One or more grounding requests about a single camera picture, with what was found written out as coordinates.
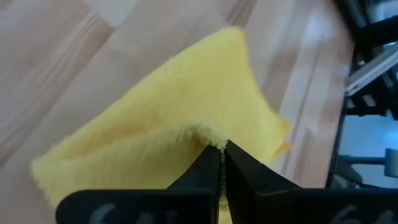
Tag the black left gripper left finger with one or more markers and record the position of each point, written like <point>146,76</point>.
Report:
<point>140,205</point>

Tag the yellow microfiber towel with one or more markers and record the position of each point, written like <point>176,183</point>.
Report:
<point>186,93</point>

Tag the black aluminium extrusion frame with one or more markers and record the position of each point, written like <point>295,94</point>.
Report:
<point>373,31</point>

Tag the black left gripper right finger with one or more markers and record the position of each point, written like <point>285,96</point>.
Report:
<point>295,205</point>

